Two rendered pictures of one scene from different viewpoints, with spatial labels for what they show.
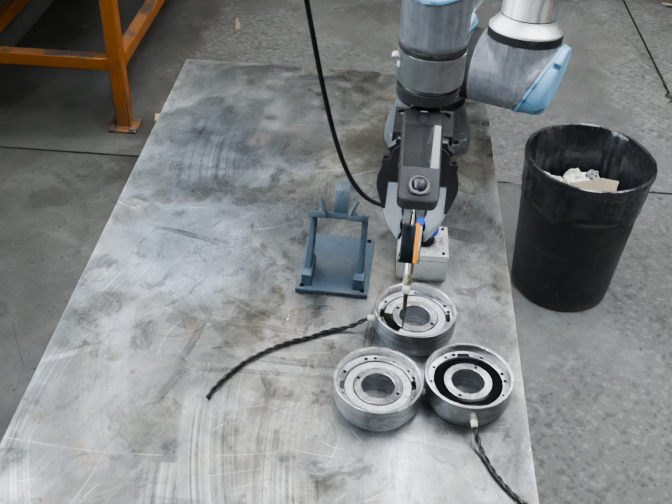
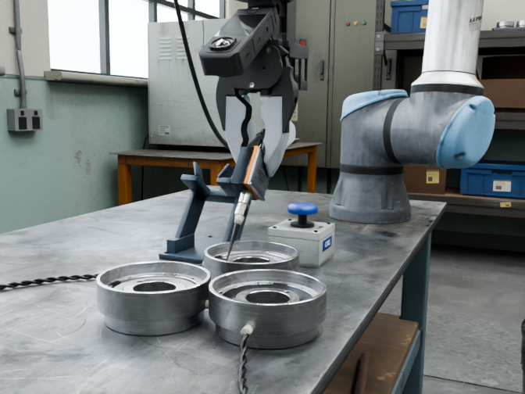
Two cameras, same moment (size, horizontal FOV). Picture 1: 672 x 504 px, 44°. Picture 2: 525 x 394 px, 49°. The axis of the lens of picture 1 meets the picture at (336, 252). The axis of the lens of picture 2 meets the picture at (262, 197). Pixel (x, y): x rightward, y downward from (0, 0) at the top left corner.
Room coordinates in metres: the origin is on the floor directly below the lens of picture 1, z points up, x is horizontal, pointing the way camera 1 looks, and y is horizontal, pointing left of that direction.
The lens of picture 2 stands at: (0.22, -0.33, 1.00)
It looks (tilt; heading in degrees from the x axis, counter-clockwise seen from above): 9 degrees down; 20
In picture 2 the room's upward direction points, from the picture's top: 1 degrees clockwise
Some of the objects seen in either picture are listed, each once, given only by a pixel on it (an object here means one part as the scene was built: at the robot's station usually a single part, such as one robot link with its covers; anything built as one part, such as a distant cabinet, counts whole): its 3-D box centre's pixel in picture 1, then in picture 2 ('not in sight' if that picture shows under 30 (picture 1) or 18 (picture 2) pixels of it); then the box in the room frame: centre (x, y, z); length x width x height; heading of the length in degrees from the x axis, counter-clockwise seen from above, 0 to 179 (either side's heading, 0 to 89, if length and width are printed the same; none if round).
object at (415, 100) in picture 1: (423, 125); (266, 42); (0.87, -0.10, 1.07); 0.09 x 0.08 x 0.12; 175
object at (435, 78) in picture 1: (427, 65); not in sight; (0.86, -0.09, 1.15); 0.08 x 0.08 x 0.05
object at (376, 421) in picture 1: (377, 390); (155, 296); (0.68, -0.06, 0.82); 0.10 x 0.10 x 0.04
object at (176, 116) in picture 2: not in sight; (226, 89); (3.15, 0.96, 1.10); 0.62 x 0.61 x 0.65; 177
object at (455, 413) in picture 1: (467, 385); (267, 306); (0.69, -0.16, 0.82); 0.10 x 0.10 x 0.04
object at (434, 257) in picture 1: (422, 248); (303, 240); (0.95, -0.12, 0.82); 0.08 x 0.07 x 0.05; 177
